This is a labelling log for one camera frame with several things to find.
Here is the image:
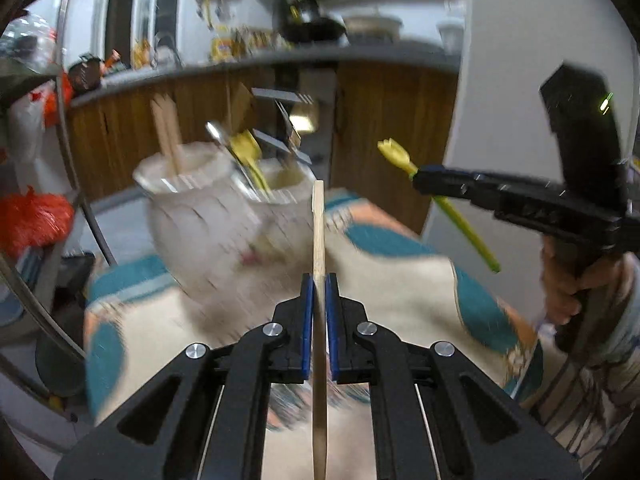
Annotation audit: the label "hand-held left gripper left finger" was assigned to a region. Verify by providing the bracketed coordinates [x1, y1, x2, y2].
[54, 272, 316, 480]

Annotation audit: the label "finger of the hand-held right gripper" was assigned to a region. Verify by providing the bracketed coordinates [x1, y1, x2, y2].
[412, 164, 502, 212]

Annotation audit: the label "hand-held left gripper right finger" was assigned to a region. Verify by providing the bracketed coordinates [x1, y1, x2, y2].
[324, 272, 583, 480]

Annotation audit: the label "yellow tulip fork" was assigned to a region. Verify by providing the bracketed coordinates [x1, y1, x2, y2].
[377, 138, 502, 273]

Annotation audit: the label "wooden chopstick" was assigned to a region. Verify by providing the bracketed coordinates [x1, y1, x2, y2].
[150, 96, 176, 176]
[164, 100, 185, 175]
[311, 180, 329, 480]

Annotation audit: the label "cream ceramic vase with flower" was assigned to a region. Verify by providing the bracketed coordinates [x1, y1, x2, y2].
[132, 141, 246, 308]

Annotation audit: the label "yellow tulip spoon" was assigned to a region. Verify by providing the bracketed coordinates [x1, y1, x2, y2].
[231, 129, 273, 196]

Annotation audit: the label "person's right forearm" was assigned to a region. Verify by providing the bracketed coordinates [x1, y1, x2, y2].
[529, 260, 640, 467]

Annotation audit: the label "person's right hand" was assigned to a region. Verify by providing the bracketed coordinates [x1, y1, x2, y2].
[541, 235, 628, 328]

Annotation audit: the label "wooden kitchen cabinets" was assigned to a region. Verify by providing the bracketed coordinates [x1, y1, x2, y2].
[65, 57, 461, 236]

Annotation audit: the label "printed quilted tablecloth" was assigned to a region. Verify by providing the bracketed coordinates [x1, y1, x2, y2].
[82, 187, 547, 480]

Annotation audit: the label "white bowl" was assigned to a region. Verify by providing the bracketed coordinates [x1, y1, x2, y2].
[344, 14, 404, 42]

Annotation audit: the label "black cooking pot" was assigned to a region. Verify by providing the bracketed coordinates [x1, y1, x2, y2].
[280, 16, 347, 45]

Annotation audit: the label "silver spoon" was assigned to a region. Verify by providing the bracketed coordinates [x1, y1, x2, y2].
[206, 120, 251, 196]

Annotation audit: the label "grey kitchen countertop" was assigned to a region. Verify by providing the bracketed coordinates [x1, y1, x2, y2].
[67, 40, 463, 108]

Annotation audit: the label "metal storage rack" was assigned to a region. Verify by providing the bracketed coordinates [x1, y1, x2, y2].
[0, 0, 121, 401]

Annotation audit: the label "red plastic bag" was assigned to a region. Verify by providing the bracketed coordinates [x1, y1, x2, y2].
[30, 80, 75, 127]
[0, 186, 77, 261]

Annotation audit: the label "white plastic bag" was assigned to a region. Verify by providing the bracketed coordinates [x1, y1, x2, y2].
[6, 94, 63, 196]

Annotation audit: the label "dark round object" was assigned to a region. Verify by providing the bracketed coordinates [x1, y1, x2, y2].
[67, 54, 105, 95]

